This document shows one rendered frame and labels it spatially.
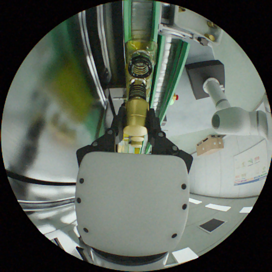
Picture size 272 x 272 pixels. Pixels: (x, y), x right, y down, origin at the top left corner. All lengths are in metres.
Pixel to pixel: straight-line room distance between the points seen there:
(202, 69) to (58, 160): 0.62
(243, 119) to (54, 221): 0.49
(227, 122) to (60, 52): 0.46
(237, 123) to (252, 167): 3.51
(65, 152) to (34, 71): 0.15
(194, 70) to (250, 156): 3.54
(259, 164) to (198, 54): 3.51
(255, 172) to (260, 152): 0.64
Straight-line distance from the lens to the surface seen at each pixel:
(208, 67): 0.57
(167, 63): 0.41
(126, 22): 0.29
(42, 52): 0.17
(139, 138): 0.24
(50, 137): 0.16
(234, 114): 0.35
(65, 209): 0.22
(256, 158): 3.72
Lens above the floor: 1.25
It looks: 23 degrees down
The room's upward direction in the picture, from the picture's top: 177 degrees counter-clockwise
